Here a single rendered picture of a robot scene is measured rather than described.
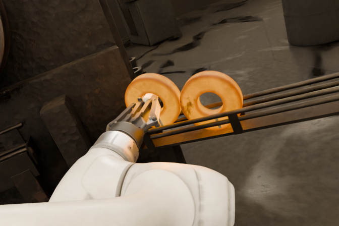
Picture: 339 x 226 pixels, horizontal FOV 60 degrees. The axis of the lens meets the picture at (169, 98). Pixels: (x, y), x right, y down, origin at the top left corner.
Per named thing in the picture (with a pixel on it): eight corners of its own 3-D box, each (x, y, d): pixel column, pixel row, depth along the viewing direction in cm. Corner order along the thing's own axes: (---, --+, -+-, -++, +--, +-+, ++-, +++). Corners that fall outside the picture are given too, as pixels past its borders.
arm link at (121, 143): (137, 181, 55) (147, 160, 60) (118, 144, 51) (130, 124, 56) (98, 183, 59) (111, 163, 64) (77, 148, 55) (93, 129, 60)
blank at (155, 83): (119, 80, 79) (113, 87, 76) (168, 64, 72) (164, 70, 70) (144, 126, 85) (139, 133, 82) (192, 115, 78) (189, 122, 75)
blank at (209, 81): (172, 80, 75) (168, 86, 72) (230, 61, 68) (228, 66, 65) (196, 129, 80) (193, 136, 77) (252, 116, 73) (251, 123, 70)
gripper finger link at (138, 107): (132, 136, 66) (126, 136, 66) (147, 109, 75) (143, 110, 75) (125, 122, 64) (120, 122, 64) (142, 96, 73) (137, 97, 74)
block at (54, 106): (74, 161, 100) (41, 101, 91) (97, 152, 101) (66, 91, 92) (74, 178, 90) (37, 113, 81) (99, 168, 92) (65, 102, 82)
